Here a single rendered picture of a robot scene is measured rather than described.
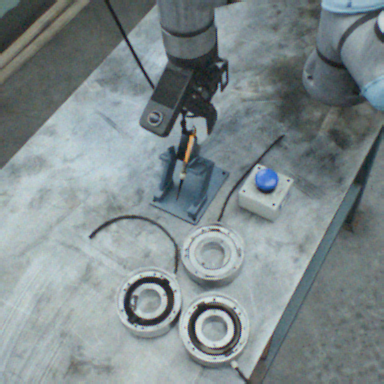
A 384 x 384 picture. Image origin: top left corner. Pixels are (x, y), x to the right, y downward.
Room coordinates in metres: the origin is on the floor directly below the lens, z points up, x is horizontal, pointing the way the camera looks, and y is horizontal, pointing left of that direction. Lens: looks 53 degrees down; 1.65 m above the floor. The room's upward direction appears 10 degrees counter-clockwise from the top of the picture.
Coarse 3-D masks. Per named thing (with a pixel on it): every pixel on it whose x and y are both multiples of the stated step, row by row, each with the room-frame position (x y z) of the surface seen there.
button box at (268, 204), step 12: (264, 168) 0.54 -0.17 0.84; (252, 180) 0.52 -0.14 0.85; (288, 180) 0.51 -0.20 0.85; (240, 192) 0.50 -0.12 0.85; (252, 192) 0.50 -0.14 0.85; (264, 192) 0.49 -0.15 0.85; (276, 192) 0.49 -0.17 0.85; (288, 192) 0.49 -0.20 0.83; (240, 204) 0.50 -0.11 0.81; (252, 204) 0.48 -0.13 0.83; (264, 204) 0.47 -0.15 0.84; (276, 204) 0.47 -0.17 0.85; (264, 216) 0.47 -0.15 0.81; (276, 216) 0.46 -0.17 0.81
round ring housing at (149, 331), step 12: (132, 276) 0.39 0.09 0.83; (144, 276) 0.38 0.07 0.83; (168, 276) 0.38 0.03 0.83; (120, 288) 0.37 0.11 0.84; (144, 288) 0.36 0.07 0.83; (156, 288) 0.36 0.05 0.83; (120, 300) 0.35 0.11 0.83; (132, 300) 0.35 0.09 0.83; (180, 300) 0.33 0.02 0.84; (120, 312) 0.33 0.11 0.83; (144, 312) 0.33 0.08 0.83; (156, 312) 0.32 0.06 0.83; (180, 312) 0.32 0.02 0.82; (168, 324) 0.30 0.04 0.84; (144, 336) 0.29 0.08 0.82; (156, 336) 0.29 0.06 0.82
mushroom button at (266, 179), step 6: (258, 174) 0.51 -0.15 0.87; (264, 174) 0.51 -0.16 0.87; (270, 174) 0.51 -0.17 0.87; (276, 174) 0.51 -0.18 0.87; (258, 180) 0.50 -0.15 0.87; (264, 180) 0.50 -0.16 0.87; (270, 180) 0.50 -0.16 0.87; (276, 180) 0.50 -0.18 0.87; (258, 186) 0.49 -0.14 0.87; (264, 186) 0.49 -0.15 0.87; (270, 186) 0.49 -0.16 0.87; (276, 186) 0.49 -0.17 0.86
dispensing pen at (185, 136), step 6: (192, 126) 0.59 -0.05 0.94; (186, 132) 0.58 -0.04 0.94; (192, 132) 0.58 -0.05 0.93; (180, 138) 0.57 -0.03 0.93; (186, 138) 0.57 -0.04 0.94; (180, 144) 0.56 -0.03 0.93; (186, 144) 0.56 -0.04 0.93; (180, 150) 0.56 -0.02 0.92; (186, 150) 0.55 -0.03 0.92; (180, 156) 0.55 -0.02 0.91; (186, 168) 0.55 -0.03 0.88; (180, 174) 0.54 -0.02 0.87; (180, 180) 0.54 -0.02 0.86; (180, 186) 0.53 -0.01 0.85
